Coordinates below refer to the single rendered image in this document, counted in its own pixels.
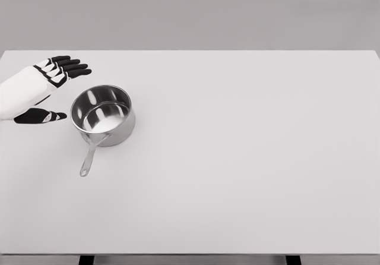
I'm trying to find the steel saucepan with long handle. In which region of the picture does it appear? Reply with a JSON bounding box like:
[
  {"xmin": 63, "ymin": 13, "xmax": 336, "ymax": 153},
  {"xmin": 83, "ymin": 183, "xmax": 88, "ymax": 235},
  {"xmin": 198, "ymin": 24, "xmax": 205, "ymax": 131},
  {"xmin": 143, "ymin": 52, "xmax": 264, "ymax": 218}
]
[{"xmin": 70, "ymin": 84, "xmax": 137, "ymax": 178}]

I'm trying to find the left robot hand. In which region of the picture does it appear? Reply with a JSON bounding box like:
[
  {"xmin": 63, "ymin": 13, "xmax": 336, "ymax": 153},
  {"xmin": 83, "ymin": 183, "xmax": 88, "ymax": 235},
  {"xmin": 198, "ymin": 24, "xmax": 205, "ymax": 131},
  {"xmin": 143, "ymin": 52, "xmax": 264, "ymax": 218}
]
[{"xmin": 0, "ymin": 55, "xmax": 92, "ymax": 125}]

